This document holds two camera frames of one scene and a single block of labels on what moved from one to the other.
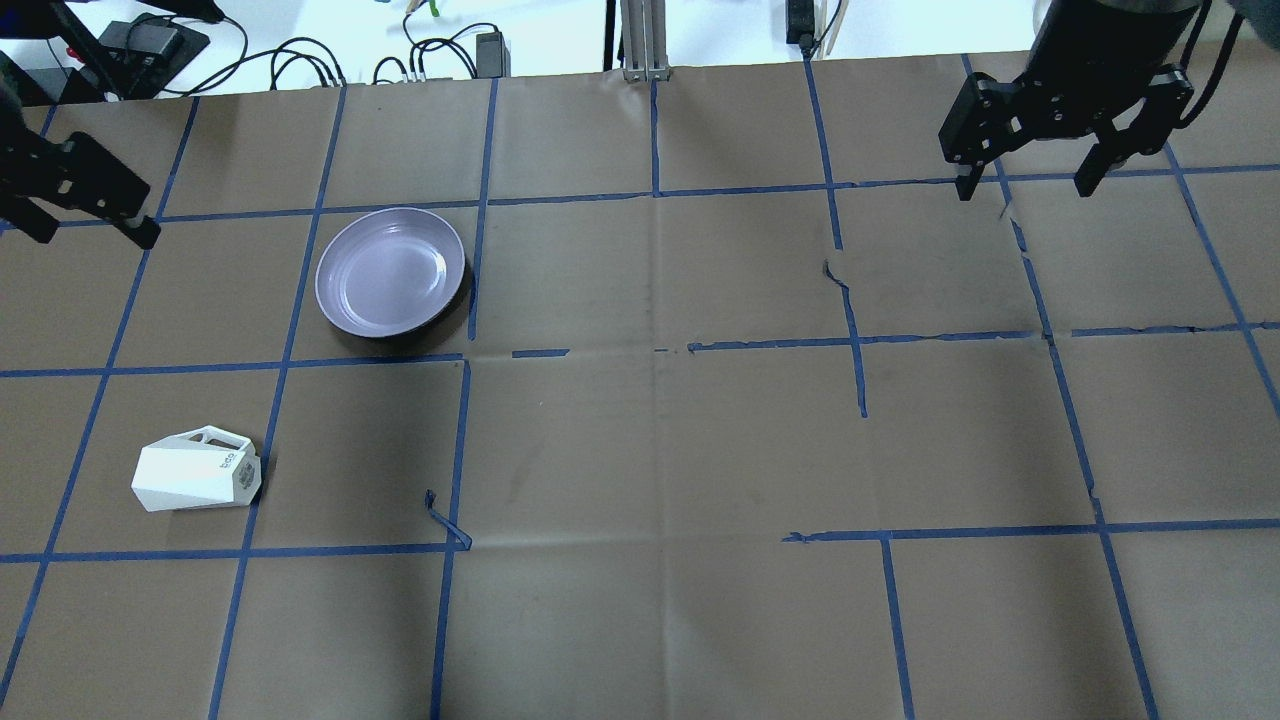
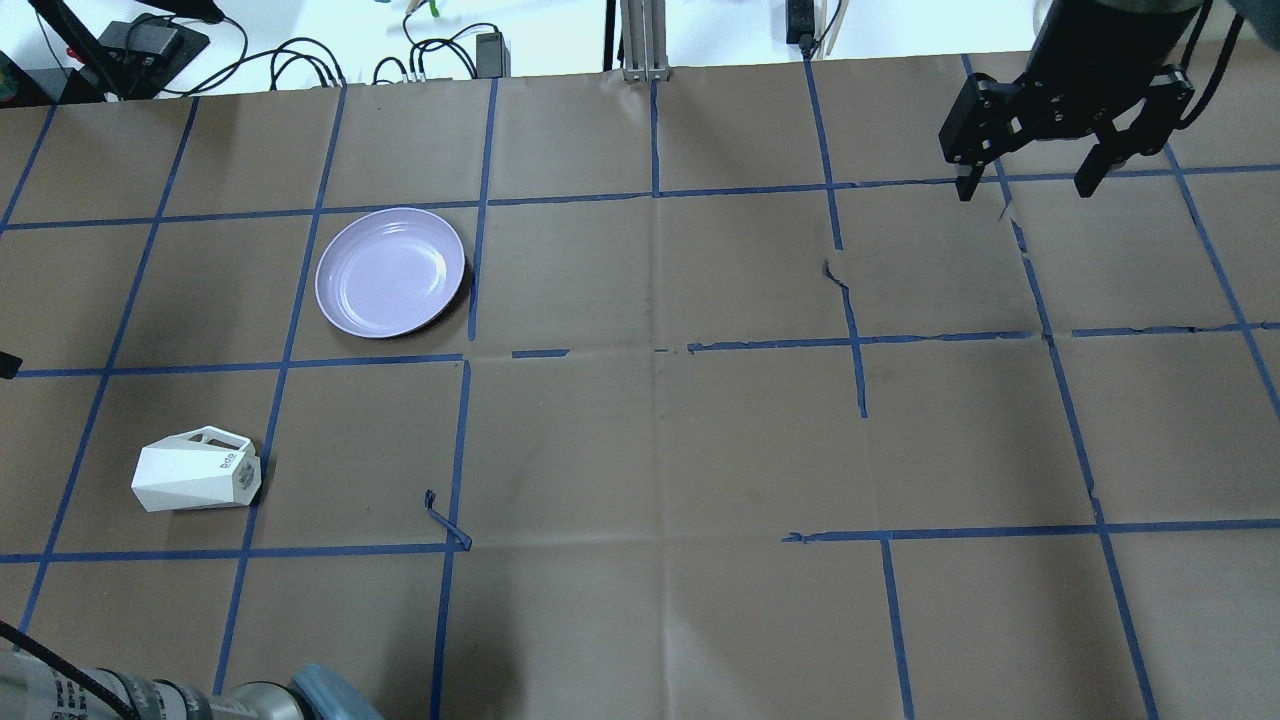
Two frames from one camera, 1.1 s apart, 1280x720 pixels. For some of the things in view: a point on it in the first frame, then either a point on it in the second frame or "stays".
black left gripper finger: (145, 234) to (9, 365)
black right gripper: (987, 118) stays
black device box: (148, 56) stays
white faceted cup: (201, 468) stays
